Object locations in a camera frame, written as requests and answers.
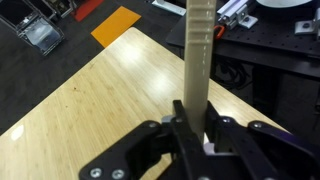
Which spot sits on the black perforated breadboard table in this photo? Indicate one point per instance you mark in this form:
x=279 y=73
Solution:
x=273 y=40

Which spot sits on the white plastic stick tool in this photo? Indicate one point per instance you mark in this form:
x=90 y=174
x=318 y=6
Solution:
x=196 y=73

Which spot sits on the red floor mat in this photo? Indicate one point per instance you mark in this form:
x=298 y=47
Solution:
x=87 y=9

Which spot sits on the aluminium extrusion bracket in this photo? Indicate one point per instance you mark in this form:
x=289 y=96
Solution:
x=238 y=13
x=308 y=25

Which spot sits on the orange floor mat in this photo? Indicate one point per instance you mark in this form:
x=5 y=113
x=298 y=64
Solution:
x=115 y=26

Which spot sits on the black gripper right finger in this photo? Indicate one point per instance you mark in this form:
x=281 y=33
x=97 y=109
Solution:
x=266 y=150

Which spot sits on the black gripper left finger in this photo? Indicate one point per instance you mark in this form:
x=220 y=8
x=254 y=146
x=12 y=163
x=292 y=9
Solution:
x=140 y=150

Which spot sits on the white flat bar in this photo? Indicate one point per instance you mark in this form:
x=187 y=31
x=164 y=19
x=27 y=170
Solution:
x=168 y=6

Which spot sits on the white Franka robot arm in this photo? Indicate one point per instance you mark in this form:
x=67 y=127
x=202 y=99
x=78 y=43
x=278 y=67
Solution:
x=283 y=2

